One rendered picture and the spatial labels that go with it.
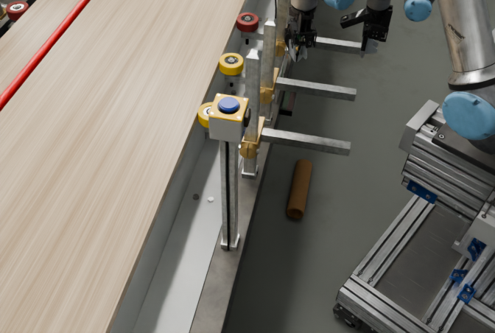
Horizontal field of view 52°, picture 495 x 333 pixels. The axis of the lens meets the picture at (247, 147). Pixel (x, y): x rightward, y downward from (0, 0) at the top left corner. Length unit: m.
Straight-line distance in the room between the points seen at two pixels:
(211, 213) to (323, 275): 0.77
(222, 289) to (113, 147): 0.48
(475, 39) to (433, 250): 1.20
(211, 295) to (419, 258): 1.00
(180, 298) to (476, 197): 0.84
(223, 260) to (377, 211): 1.19
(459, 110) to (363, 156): 1.56
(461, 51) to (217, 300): 0.83
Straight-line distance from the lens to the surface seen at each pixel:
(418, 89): 3.14
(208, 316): 1.34
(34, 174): 1.42
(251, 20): 1.87
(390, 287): 2.01
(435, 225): 2.22
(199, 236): 1.55
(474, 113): 1.12
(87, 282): 1.20
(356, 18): 1.79
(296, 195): 2.33
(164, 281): 1.49
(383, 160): 2.66
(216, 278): 1.39
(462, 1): 1.09
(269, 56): 1.56
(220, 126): 1.03
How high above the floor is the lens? 1.92
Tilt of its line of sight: 47 degrees down
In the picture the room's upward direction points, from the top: 2 degrees clockwise
